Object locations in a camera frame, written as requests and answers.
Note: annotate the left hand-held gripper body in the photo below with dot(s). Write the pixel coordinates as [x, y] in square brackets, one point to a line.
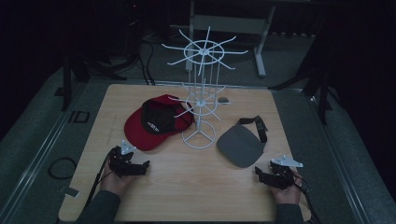
[123, 161]

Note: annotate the red baseball cap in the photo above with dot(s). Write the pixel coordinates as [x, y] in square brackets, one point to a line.
[149, 124]

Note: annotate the person's left hand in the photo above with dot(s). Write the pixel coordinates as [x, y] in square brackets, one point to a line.
[113, 183]

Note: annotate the white metal table frame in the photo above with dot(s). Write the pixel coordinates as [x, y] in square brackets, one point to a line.
[229, 25]

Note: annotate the person's right hand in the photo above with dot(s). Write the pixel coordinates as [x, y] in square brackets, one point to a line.
[288, 194]

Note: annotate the grey tape piece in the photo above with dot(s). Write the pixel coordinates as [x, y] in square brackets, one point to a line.
[72, 192]

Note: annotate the black metal stand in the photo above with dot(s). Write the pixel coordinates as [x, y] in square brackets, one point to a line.
[67, 84]
[322, 93]

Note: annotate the grey sun visor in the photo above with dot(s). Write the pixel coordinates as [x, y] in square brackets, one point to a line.
[241, 146]

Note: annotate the small grey round object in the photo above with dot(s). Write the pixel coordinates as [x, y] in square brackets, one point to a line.
[223, 100]

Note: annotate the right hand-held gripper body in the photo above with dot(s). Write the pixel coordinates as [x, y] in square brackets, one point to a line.
[281, 174]

